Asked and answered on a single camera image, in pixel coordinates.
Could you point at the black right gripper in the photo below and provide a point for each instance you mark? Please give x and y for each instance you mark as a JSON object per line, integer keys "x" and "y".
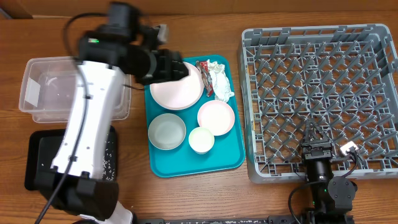
{"x": 324, "y": 150}

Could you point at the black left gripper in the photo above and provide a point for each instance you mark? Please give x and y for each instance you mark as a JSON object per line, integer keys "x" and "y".
{"x": 172, "y": 68}

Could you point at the large pink plate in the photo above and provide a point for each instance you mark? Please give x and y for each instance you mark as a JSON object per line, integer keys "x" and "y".
{"x": 179, "y": 95}

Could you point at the red foil wrapper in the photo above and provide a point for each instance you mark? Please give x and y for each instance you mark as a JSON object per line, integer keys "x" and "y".
{"x": 202, "y": 66}

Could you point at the white napkin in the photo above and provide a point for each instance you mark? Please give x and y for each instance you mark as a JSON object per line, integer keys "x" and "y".
{"x": 220, "y": 82}

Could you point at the grey bowl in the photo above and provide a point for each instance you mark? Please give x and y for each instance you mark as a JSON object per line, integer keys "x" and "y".
{"x": 166, "y": 131}

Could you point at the pink bowl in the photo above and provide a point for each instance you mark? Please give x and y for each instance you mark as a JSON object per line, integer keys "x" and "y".
{"x": 216, "y": 116}

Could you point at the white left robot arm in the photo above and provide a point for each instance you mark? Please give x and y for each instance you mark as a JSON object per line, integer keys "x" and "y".
{"x": 74, "y": 183}

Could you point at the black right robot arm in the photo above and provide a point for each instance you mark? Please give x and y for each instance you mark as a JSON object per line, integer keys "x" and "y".
{"x": 332, "y": 195}

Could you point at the teal plastic tray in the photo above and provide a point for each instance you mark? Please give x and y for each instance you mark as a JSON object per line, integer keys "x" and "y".
{"x": 228, "y": 151}

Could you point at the grey dish rack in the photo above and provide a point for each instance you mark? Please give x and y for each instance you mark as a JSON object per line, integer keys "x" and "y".
{"x": 344, "y": 77}

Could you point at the pale green cup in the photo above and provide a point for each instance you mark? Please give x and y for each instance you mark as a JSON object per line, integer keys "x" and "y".
{"x": 201, "y": 140}

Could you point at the clear plastic bin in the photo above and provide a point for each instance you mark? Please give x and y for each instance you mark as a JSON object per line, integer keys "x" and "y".
{"x": 48, "y": 89}

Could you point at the white rice pile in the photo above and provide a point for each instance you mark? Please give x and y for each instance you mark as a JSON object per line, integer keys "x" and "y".
{"x": 110, "y": 156}

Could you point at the black tray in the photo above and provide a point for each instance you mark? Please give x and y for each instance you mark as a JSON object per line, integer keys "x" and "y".
{"x": 43, "y": 147}

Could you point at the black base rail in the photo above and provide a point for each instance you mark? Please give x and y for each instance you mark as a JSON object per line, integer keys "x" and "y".
{"x": 273, "y": 219}

